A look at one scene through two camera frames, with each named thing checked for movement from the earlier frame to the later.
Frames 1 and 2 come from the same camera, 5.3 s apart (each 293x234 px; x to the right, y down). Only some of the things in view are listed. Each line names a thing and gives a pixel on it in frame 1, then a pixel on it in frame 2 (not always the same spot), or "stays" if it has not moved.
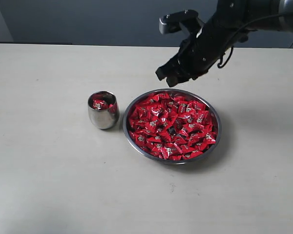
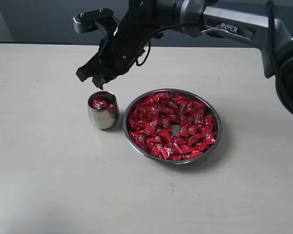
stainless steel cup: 103,109 stays
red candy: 143,111 stays
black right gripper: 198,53 to 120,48
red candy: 99,104 stays
